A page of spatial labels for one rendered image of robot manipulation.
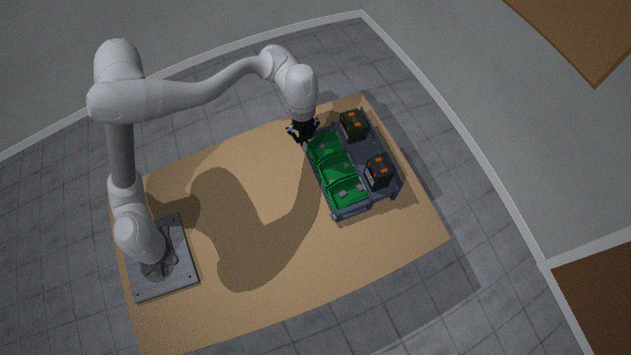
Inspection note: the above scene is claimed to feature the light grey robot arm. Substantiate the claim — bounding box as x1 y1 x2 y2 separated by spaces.
86 38 318 279

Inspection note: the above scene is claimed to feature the dark blue metal shelf rack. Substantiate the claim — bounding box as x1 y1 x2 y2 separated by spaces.
305 107 404 223

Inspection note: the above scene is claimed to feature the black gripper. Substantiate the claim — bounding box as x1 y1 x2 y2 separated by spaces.
286 118 320 152

